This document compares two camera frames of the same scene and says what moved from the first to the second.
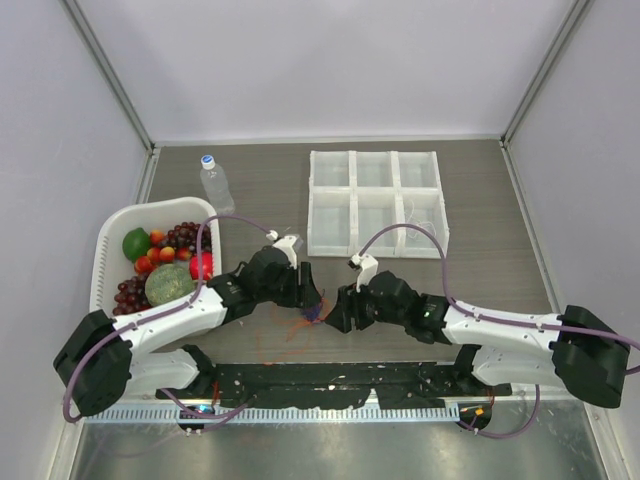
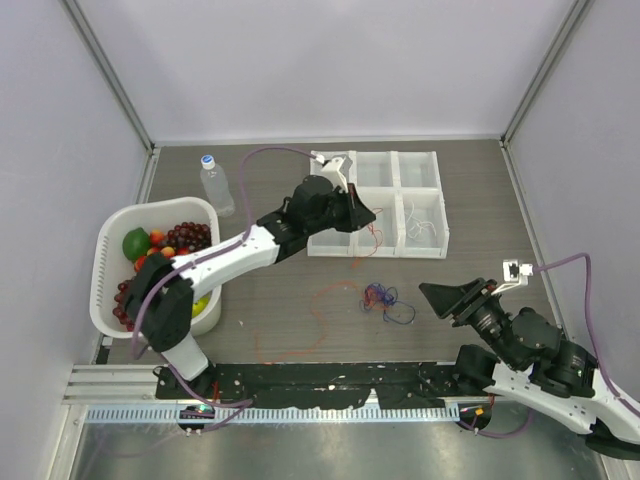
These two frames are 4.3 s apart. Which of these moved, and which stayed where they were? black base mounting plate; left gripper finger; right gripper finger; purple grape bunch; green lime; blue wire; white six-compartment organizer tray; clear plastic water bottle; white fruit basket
Moved: left gripper finger; blue wire; right gripper finger
Stayed: clear plastic water bottle; black base mounting plate; white six-compartment organizer tray; white fruit basket; purple grape bunch; green lime
